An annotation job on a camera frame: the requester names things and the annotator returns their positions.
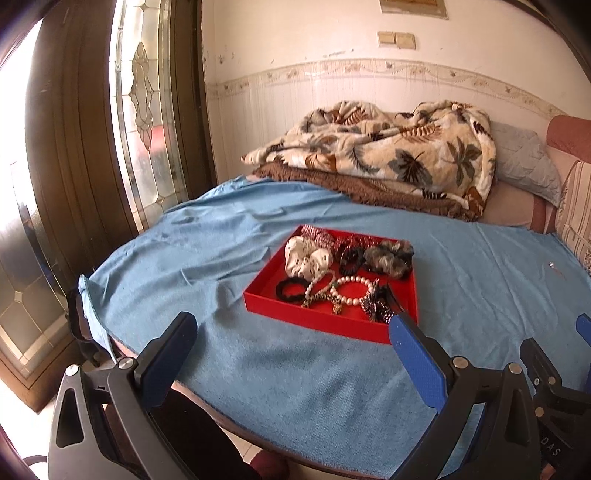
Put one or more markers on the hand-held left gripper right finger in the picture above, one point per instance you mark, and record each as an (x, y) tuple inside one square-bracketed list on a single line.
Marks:
[(415, 355)]

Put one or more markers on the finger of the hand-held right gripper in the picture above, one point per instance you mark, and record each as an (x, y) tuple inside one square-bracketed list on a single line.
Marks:
[(538, 364), (584, 328)]

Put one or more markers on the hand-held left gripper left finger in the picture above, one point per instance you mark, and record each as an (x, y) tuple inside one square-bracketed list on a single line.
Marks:
[(166, 364)]

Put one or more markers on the red tray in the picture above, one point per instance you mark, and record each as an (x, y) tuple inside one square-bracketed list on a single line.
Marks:
[(268, 295)]

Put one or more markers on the white printed scrunchie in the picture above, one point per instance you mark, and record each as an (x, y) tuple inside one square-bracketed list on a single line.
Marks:
[(304, 256)]

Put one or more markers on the black hair clip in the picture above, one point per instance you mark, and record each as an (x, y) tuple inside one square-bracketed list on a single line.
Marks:
[(376, 307)]

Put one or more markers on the small silver earring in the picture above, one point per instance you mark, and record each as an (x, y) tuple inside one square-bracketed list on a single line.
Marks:
[(551, 264)]

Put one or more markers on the grey fur scrunchie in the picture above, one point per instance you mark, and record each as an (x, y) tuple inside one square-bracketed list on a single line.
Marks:
[(383, 258)]

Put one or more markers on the striped floral cushion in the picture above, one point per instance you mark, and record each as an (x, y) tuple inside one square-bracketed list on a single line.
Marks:
[(577, 207)]

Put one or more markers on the blue cloth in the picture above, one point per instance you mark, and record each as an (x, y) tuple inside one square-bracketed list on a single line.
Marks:
[(231, 230)]

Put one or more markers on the glass door pane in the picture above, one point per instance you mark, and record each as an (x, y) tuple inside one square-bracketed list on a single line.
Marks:
[(27, 277)]

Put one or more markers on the brown fringed blanket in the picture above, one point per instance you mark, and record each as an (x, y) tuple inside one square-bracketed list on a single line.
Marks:
[(369, 189)]

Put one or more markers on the grey pillow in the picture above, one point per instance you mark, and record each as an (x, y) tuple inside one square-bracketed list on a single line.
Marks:
[(521, 157)]

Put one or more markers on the pink sofa cushion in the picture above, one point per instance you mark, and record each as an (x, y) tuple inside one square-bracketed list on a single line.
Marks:
[(568, 134)]

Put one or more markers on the leaf print blanket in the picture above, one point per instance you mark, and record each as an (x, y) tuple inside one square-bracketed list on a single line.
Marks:
[(392, 147)]

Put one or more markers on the stained glass window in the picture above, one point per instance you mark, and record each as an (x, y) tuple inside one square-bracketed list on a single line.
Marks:
[(143, 92)]

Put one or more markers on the dark wooden door frame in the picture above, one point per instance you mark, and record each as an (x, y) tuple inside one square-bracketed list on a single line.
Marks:
[(69, 138)]

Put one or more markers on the beige wall switch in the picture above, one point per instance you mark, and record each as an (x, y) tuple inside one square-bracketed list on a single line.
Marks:
[(387, 38), (406, 41)]

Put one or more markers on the framed wall picture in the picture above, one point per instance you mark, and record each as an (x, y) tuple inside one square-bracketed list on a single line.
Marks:
[(413, 7)]

